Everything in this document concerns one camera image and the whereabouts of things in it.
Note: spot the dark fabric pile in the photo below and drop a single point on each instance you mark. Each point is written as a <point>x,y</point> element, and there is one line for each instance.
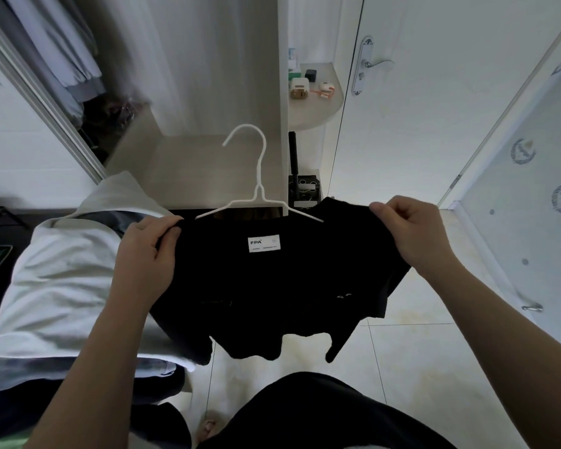
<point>117,121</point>

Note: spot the person's left hand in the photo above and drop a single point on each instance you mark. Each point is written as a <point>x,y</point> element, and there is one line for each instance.
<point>150,262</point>

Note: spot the white door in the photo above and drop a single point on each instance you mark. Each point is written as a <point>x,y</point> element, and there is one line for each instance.
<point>449,88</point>

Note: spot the person's left forearm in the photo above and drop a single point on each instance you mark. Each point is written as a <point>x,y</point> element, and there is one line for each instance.
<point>93,378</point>

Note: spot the small black item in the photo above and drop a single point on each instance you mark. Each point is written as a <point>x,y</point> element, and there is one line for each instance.
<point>309,75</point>

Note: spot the person's right forearm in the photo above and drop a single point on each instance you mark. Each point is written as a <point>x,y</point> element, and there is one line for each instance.
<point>514,360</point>

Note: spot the person's right hand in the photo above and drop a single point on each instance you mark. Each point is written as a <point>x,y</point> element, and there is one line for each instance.
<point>416,234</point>

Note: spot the metal door stopper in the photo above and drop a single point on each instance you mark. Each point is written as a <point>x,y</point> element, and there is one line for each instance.
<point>531,307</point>

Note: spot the black box device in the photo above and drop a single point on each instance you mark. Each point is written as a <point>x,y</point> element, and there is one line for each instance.
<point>306,190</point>

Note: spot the person's dark shirt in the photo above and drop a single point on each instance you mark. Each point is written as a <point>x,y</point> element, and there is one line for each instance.
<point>327,416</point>

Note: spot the small white blue box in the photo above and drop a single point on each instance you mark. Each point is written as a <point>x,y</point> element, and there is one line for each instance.
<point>293,62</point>

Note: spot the black garment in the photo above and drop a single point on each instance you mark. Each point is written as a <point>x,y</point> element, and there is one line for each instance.
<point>290,294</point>

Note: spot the rounded corner shelf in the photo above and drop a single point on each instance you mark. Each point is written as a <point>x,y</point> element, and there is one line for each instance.
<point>313,112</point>

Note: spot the beige jacket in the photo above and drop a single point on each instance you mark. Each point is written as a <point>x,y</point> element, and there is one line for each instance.
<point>19,60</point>

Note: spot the small pink ornament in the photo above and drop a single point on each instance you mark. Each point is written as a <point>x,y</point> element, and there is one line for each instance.
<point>325,90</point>

